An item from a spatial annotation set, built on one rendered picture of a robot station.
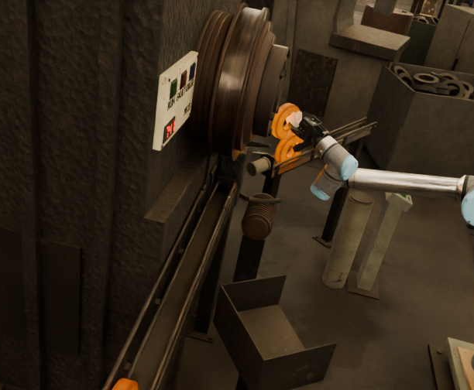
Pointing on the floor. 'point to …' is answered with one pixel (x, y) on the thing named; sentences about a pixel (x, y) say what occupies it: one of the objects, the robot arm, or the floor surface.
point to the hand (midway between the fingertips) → (286, 117)
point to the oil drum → (398, 22)
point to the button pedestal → (378, 247)
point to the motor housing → (254, 237)
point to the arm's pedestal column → (441, 368)
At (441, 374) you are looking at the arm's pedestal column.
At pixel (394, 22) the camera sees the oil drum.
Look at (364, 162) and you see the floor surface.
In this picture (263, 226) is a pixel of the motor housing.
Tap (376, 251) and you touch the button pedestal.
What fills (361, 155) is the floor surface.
